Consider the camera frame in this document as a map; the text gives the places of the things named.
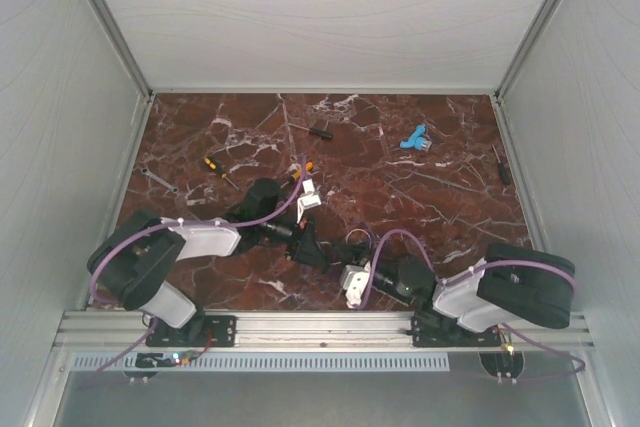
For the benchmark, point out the small grey wrench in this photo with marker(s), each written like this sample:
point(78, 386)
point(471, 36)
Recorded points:
point(154, 177)

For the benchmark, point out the aluminium corner post left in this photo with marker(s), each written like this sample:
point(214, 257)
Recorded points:
point(116, 37)

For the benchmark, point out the aluminium corner post right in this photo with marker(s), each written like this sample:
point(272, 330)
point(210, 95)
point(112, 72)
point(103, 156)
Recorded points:
point(539, 23)

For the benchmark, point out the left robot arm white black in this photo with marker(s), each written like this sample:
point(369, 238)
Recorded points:
point(134, 263)

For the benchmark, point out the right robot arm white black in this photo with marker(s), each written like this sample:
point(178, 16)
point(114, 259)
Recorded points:
point(508, 283)

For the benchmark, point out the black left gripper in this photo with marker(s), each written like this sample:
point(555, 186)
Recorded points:
point(306, 248)

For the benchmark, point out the aluminium corner post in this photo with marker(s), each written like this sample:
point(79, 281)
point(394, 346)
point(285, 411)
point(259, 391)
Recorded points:
point(539, 23)
point(116, 37)

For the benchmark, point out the grey slotted cable duct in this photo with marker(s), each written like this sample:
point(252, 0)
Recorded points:
point(254, 362)

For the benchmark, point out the yellow black small tool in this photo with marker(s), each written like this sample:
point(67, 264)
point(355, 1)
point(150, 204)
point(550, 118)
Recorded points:
point(217, 167)

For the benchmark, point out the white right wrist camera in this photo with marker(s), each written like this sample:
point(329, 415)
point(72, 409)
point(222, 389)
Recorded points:
point(353, 281)

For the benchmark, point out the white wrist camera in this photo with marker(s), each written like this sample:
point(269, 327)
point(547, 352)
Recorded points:
point(308, 199)
point(353, 281)

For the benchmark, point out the blue plastic connector piece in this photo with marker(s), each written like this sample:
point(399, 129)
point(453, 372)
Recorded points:
point(417, 140)

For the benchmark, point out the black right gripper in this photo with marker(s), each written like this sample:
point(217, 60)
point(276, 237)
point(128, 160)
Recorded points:
point(352, 254)

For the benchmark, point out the small black screwdriver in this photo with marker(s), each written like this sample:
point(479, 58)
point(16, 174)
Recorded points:
point(313, 131)

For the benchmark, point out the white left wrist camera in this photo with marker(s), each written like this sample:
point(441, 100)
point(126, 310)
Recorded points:
point(308, 199)

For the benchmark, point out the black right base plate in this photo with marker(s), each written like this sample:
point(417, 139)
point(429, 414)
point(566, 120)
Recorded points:
point(428, 331)

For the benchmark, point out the dark screwdriver right edge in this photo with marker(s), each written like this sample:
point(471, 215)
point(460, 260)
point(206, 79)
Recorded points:
point(502, 168)

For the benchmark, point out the aluminium front rail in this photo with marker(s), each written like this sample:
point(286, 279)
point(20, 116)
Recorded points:
point(298, 331)

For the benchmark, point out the orange handled screwdriver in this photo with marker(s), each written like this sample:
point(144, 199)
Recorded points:
point(294, 177)

